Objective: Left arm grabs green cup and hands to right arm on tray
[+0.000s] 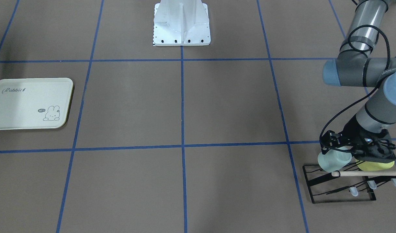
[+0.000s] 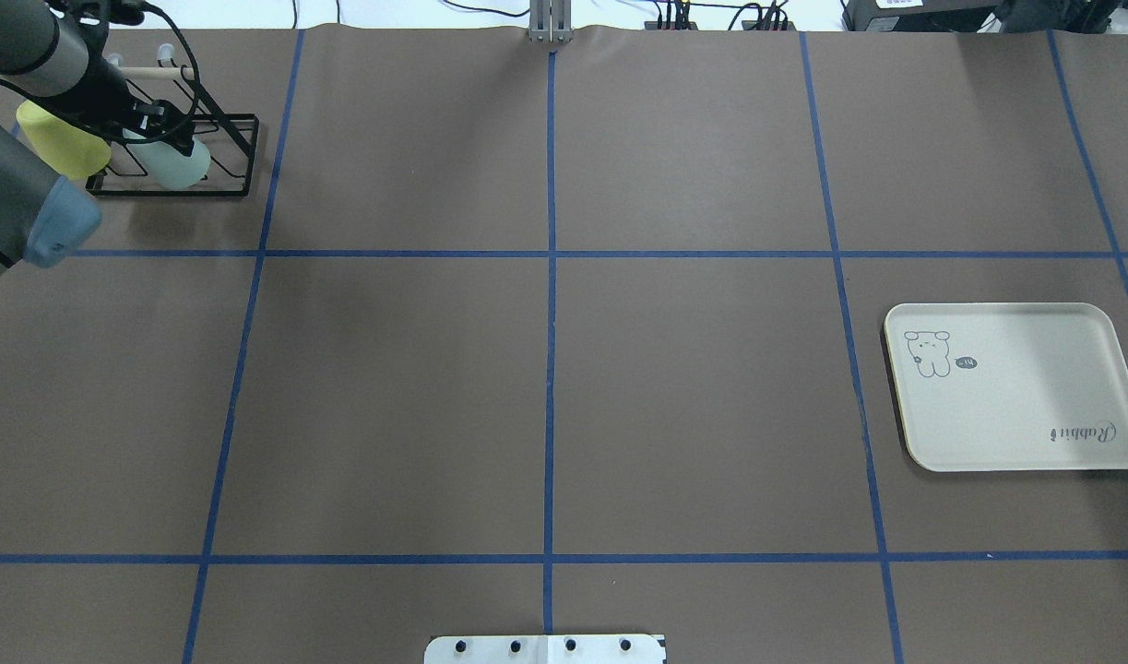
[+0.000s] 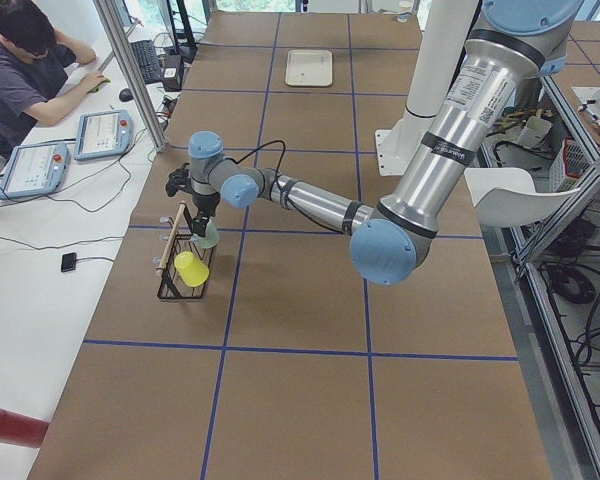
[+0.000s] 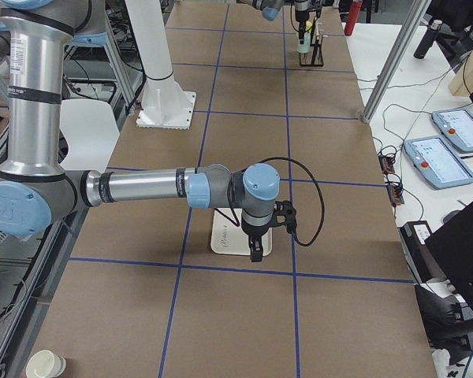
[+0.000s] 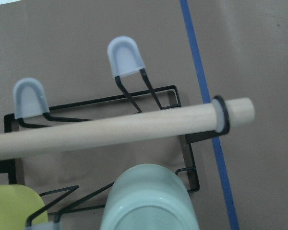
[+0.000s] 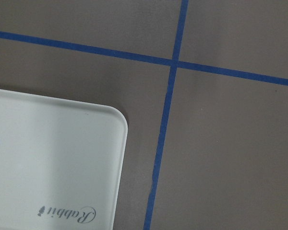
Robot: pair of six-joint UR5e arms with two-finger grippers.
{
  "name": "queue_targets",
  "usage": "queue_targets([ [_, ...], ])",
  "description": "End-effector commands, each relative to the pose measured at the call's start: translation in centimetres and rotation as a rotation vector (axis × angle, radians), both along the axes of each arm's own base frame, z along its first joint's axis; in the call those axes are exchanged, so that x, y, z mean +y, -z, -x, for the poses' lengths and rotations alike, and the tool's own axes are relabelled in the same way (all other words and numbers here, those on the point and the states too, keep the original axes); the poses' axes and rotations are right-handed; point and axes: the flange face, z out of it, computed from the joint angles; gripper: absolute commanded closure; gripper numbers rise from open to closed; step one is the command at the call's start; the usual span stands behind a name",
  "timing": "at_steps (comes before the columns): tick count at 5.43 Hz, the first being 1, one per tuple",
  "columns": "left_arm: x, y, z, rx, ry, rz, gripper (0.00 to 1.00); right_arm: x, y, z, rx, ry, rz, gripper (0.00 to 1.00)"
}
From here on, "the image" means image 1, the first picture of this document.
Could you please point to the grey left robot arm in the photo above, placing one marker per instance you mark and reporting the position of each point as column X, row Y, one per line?
column 364, row 60

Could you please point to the yellow cup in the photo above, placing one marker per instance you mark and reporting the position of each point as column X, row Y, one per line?
column 373, row 166

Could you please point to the wooden rack handle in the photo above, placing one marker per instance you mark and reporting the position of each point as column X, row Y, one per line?
column 362, row 173

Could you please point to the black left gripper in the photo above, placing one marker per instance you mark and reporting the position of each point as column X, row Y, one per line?
column 351, row 130

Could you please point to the white rabbit tray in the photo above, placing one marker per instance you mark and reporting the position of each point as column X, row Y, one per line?
column 34, row 103

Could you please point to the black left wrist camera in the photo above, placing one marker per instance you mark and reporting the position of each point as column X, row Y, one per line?
column 377, row 150

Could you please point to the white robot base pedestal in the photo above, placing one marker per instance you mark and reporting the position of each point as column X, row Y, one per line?
column 181, row 23

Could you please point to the light green cup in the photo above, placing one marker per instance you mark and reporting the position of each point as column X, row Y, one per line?
column 333, row 160

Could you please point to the black wire cup rack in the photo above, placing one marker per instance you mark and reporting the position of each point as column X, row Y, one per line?
column 323, row 188

